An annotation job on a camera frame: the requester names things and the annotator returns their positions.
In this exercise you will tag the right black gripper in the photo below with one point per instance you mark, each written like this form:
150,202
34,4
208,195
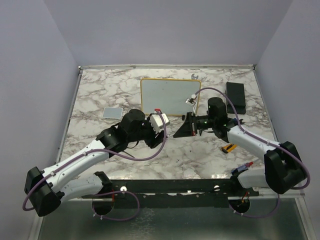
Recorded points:
186,129

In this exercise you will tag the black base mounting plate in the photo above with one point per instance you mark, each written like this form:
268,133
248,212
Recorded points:
183,193

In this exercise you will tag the blue handled pliers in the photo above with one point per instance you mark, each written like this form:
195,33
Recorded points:
238,121

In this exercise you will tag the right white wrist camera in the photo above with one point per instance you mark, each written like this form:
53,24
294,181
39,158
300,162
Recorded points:
192,100

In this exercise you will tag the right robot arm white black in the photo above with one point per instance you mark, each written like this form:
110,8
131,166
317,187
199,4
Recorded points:
282,164

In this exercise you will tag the aluminium table frame rail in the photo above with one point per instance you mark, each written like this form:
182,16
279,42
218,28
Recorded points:
266,220

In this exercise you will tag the yellow framed whiteboard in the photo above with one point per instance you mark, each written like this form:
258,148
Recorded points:
168,95

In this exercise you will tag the yellow black utility knife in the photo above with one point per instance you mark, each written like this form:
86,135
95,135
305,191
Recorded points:
228,148

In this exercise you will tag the silver wrench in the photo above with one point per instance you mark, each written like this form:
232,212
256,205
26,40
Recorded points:
194,77

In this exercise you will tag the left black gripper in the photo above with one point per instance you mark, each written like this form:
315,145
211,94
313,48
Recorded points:
155,140

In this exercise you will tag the blue red marker pen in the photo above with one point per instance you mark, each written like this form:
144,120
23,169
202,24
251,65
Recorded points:
241,168

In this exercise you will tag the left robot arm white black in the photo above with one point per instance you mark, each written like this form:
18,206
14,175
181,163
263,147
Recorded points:
46,189

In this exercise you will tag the small white grey eraser pad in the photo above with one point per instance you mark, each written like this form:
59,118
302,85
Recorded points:
112,112

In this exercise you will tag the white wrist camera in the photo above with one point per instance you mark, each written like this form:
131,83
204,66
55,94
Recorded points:
158,120
192,100

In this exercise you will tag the black rectangular box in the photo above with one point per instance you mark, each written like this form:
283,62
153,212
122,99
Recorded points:
236,93

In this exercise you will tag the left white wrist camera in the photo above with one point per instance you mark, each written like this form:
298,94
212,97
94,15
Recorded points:
158,120

